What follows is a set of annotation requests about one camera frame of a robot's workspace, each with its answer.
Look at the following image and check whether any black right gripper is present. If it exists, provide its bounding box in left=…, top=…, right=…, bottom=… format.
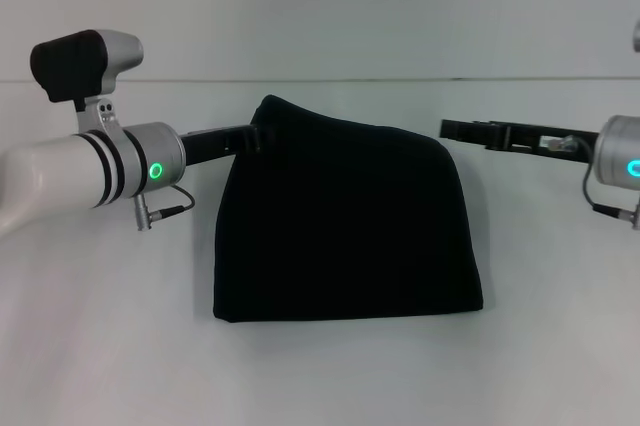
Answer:
left=438, top=117, right=602, bottom=164

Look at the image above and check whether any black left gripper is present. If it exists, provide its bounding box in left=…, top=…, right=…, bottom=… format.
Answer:
left=178, top=123, right=267, bottom=168

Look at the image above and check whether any black shirt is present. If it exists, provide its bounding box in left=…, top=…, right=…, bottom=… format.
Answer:
left=211, top=93, right=486, bottom=324

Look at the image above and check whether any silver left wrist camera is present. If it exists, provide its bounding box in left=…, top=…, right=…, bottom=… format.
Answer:
left=29, top=29, right=146, bottom=136

